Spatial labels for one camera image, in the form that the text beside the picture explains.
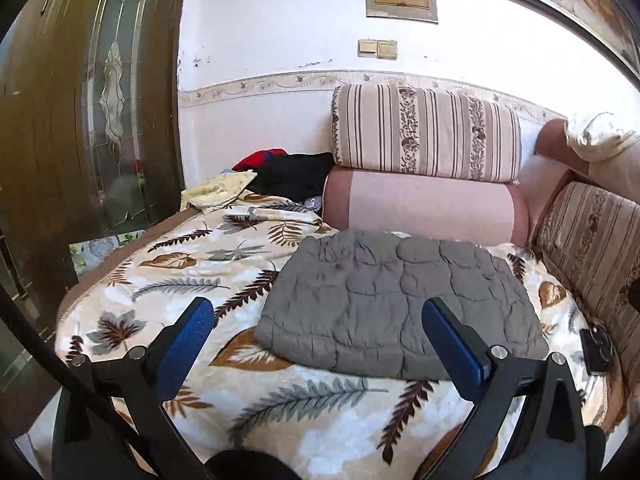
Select grey puffer jacket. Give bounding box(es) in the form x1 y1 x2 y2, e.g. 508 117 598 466
254 228 550 381

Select striped floral cushion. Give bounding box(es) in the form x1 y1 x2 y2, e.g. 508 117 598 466
331 83 522 183

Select small black device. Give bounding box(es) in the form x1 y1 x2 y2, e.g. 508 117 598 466
580 326 614 375

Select yellow floral cloth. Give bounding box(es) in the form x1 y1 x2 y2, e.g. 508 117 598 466
180 170 258 212

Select black garment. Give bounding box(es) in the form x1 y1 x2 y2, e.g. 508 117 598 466
247 152 337 201

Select leaf print fleece blanket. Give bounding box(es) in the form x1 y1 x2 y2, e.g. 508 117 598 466
54 195 601 480

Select pink bolster cushion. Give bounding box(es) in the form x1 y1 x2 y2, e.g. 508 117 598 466
321 165 530 247

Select white cloth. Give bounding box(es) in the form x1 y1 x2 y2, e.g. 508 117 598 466
564 111 640 163

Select red garment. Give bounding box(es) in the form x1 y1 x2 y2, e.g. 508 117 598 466
231 149 288 173

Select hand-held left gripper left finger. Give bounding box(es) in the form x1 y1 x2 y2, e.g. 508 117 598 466
51 296 216 480

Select floral floor mat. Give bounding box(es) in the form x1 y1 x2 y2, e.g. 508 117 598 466
69 230 146 277

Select black cable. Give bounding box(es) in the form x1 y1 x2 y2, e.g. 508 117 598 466
0 285 151 461

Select striped sofa back cushion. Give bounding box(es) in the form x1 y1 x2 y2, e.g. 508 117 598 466
531 180 640 431

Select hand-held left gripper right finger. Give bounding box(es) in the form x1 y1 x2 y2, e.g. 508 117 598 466
421 297 587 480

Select wooden door with leaded glass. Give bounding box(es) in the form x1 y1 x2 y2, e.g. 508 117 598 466
0 0 188 281

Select brown mattress edge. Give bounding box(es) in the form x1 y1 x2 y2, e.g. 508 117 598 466
55 207 206 331

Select brown sofa armrest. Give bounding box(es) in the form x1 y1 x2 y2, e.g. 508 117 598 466
534 119 640 196

